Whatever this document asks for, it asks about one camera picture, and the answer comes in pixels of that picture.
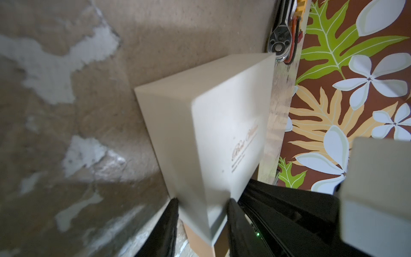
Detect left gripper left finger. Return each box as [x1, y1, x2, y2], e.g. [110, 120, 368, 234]
[135, 198, 179, 257]

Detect white drawer jewelry box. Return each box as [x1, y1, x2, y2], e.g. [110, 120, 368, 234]
[134, 53, 276, 257]

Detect metal ratchet wrench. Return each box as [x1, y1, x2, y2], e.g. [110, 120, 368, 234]
[266, 0, 297, 62]

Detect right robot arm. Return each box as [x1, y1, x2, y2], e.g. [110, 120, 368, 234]
[228, 138, 411, 257]

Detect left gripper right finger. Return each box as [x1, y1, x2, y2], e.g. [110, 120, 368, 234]
[226, 198, 273, 257]

